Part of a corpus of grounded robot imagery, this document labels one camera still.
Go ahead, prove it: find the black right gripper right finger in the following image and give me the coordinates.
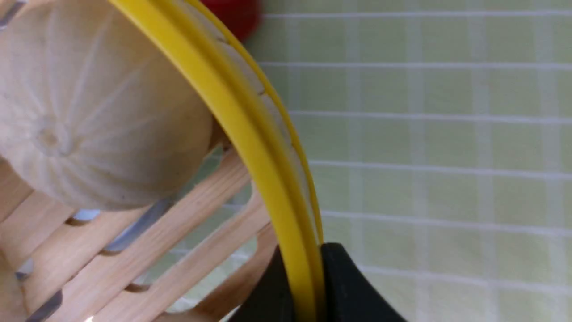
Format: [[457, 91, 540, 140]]
[[320, 243, 406, 322]]

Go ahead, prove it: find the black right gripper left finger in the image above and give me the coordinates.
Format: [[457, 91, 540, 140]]
[[228, 246, 295, 322]]

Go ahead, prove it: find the bamboo steamer basket yellow rim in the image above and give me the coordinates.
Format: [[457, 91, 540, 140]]
[[1, 0, 326, 322]]

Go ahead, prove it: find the red bell pepper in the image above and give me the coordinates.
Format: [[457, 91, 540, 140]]
[[202, 0, 262, 42]]

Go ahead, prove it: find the white steamed bun upper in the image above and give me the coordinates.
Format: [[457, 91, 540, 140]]
[[1, 0, 213, 211]]

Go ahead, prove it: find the green checkered tablecloth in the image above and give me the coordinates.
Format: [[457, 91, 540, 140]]
[[248, 0, 572, 322]]

